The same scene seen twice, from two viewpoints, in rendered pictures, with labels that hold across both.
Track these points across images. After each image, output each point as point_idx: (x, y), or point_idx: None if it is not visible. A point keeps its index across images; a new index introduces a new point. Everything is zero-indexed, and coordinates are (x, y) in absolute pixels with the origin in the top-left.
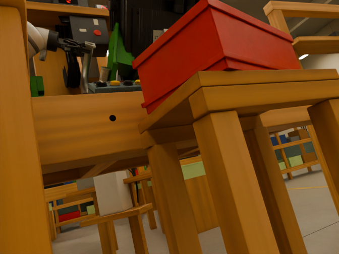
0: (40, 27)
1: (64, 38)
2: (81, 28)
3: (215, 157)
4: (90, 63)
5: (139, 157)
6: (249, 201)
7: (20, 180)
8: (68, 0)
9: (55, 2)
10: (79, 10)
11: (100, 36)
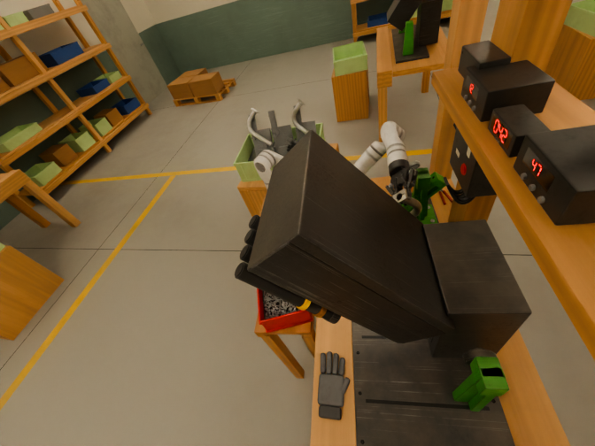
0: (390, 157)
1: (398, 173)
2: (458, 149)
3: None
4: (412, 206)
5: None
6: None
7: None
8: (472, 86)
9: (463, 84)
10: (458, 124)
11: (464, 177)
